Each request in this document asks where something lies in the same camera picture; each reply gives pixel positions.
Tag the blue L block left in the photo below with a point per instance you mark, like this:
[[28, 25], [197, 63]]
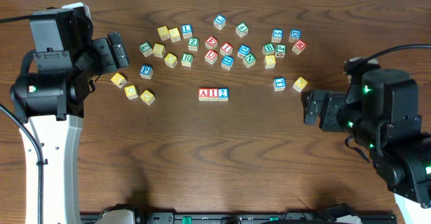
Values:
[[187, 30]]

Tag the red E block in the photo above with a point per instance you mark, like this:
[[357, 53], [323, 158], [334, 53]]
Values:
[[211, 43]]

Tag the yellow block far left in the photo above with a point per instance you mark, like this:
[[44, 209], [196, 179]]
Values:
[[118, 80]]

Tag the red U block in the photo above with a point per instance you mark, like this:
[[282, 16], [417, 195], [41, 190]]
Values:
[[211, 56]]

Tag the yellow block beside L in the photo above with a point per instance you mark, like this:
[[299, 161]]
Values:
[[159, 50]]

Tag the blue d block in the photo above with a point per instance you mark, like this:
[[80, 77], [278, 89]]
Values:
[[243, 50], [294, 36]]

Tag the green J block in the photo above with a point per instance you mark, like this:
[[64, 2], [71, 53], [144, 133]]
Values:
[[280, 50]]

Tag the green B block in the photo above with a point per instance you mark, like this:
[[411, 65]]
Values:
[[268, 49]]

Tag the red A block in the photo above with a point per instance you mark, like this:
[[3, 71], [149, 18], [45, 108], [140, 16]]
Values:
[[203, 94]]

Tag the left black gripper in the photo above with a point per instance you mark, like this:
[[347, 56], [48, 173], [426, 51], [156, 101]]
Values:
[[106, 63]]

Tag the yellow block beside R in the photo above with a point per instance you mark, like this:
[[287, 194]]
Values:
[[171, 60]]

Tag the blue 2 block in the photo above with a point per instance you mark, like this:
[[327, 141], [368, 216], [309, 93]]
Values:
[[223, 94]]

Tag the red i block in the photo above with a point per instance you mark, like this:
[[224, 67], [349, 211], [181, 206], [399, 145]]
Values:
[[226, 49], [213, 94]]

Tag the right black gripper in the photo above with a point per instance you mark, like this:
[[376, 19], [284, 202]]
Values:
[[334, 103]]

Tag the green Z block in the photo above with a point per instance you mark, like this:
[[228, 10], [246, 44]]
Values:
[[193, 44]]

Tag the green R block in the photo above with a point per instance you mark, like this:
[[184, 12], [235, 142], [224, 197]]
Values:
[[187, 59]]

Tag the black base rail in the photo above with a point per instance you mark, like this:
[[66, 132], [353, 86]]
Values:
[[341, 213]]

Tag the yellow block lower right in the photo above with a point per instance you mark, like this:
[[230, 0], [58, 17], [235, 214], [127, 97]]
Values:
[[147, 97]]

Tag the green N block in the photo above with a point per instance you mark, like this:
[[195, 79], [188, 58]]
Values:
[[249, 60]]

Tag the blue P block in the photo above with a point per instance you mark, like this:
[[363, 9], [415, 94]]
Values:
[[146, 72]]

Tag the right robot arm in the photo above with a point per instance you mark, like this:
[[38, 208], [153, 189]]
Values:
[[380, 113]]

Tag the blue D block right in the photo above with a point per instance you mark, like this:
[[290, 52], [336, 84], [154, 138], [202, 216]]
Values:
[[294, 36]]

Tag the yellow block top left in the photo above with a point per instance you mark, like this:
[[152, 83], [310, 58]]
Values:
[[163, 33]]

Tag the yellow block near I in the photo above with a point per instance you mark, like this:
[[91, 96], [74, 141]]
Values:
[[269, 61]]

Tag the green L block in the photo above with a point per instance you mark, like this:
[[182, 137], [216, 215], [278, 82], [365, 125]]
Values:
[[146, 49]]

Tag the yellow block far right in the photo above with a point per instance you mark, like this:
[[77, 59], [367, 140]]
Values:
[[300, 84]]

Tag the blue T block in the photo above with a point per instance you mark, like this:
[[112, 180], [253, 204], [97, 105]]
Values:
[[279, 84]]

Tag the green 4 block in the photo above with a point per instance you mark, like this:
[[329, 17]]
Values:
[[242, 29]]

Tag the blue H block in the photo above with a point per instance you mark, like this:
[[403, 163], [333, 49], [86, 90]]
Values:
[[227, 62]]

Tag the blue L block top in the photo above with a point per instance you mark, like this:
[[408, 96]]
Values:
[[219, 22]]

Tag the blue l block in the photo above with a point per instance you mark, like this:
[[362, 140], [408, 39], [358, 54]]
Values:
[[219, 22], [187, 30]]

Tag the yellow block lower middle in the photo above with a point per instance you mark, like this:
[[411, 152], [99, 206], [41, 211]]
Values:
[[131, 92]]

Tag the blue D block centre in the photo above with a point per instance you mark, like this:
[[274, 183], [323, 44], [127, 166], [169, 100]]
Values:
[[243, 50]]

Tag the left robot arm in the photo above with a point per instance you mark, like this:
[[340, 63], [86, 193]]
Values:
[[48, 97]]

